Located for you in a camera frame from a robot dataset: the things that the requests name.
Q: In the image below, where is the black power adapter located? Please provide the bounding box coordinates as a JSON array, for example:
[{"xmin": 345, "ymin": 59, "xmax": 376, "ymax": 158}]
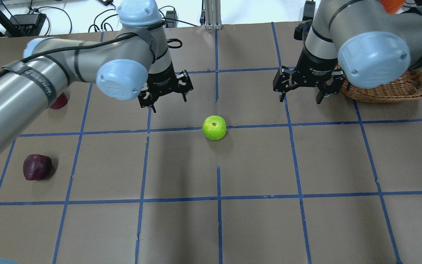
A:
[{"xmin": 302, "ymin": 0, "xmax": 315, "ymax": 21}]

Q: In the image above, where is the woven wicker basket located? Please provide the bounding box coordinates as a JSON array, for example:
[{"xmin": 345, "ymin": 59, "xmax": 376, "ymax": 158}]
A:
[{"xmin": 341, "ymin": 69, "xmax": 422, "ymax": 103}]

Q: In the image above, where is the orange bucket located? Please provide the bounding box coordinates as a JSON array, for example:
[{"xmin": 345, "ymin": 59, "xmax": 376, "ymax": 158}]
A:
[{"xmin": 380, "ymin": 0, "xmax": 405, "ymax": 14}]

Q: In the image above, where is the black box on table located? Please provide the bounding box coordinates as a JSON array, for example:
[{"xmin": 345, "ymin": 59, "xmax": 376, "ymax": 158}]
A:
[{"xmin": 10, "ymin": 13, "xmax": 47, "ymax": 36}]

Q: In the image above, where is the aluminium frame post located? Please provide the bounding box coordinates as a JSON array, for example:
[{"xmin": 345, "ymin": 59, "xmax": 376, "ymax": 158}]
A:
[{"xmin": 201, "ymin": 0, "xmax": 222, "ymax": 30}]

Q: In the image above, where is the dark purple apple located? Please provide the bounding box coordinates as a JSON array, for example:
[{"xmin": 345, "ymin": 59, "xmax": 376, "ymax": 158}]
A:
[{"xmin": 22, "ymin": 154, "xmax": 53, "ymax": 181}]

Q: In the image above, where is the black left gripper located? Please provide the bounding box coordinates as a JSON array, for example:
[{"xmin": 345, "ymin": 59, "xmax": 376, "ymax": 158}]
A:
[{"xmin": 138, "ymin": 70, "xmax": 194, "ymax": 113}]

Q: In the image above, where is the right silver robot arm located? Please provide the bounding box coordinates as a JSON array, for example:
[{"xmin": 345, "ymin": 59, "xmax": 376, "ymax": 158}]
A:
[{"xmin": 273, "ymin": 0, "xmax": 422, "ymax": 104}]

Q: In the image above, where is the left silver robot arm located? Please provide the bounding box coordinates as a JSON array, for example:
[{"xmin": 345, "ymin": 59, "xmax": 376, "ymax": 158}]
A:
[{"xmin": 0, "ymin": 0, "xmax": 194, "ymax": 154}]

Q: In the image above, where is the green apple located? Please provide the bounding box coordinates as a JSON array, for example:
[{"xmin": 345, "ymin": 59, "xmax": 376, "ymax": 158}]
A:
[{"xmin": 201, "ymin": 115, "xmax": 227, "ymax": 140}]

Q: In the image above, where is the black power brick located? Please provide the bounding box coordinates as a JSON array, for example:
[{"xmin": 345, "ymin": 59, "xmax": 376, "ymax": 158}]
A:
[{"xmin": 165, "ymin": 10, "xmax": 178, "ymax": 28}]

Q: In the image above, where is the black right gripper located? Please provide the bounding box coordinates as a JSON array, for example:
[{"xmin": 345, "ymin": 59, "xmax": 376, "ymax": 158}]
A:
[{"xmin": 273, "ymin": 66, "xmax": 346, "ymax": 104}]

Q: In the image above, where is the red apple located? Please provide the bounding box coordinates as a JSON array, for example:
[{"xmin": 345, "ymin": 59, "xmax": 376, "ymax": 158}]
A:
[{"xmin": 49, "ymin": 92, "xmax": 68, "ymax": 110}]

